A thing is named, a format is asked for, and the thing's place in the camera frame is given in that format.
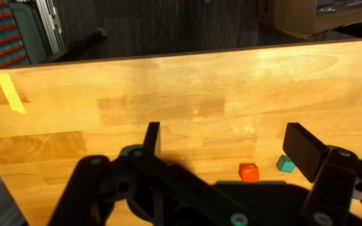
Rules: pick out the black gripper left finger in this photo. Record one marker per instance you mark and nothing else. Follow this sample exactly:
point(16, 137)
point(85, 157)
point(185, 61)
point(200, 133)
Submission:
point(106, 189)

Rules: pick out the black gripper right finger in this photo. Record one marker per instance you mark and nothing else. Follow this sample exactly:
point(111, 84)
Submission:
point(310, 159)

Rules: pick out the red block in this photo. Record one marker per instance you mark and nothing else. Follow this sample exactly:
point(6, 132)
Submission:
point(249, 172)

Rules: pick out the teal block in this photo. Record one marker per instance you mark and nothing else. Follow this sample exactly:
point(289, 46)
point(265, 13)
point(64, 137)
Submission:
point(284, 165)

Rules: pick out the yellow tape strip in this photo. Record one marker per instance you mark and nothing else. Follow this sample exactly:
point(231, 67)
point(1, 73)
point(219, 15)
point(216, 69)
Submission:
point(10, 93)

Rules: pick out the brown cardboard box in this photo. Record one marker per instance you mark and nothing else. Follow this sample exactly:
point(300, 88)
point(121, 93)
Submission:
point(314, 14)

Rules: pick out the black chair leg with caster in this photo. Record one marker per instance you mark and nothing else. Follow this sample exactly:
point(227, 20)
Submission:
point(80, 44)

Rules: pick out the grey-green chair seat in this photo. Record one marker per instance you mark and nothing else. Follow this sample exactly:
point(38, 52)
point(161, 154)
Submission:
point(28, 32)

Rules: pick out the silver aluminium extrusion rail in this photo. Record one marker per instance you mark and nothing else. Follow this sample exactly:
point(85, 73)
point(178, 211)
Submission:
point(50, 23)

